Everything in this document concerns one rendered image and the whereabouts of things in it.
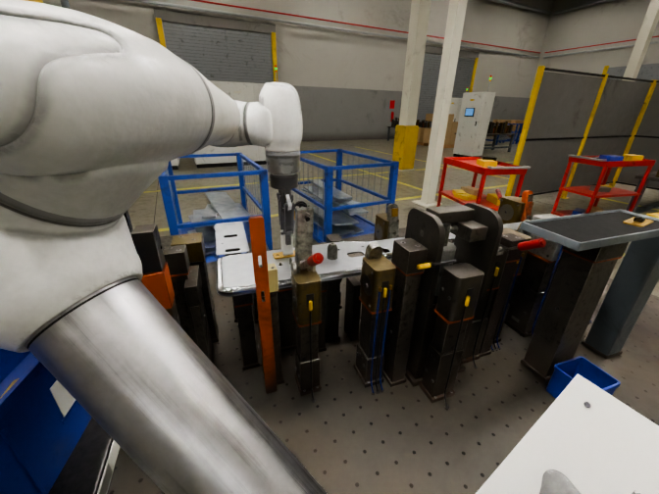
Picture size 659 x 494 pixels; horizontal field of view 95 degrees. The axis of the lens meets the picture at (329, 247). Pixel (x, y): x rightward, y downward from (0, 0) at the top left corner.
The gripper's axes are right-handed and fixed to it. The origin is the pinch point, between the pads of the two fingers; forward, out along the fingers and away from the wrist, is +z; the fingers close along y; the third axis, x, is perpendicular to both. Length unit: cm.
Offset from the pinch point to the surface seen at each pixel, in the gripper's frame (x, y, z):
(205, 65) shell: -25, -1380, -191
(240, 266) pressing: -13.8, 2.4, 4.6
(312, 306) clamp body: 0.3, 25.6, 5.6
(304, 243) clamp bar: -0.1, 21.2, -8.4
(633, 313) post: 95, 42, 18
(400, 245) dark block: 21.6, 26.2, -7.3
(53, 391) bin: -36, 49, -7
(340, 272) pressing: 11.4, 15.1, 4.3
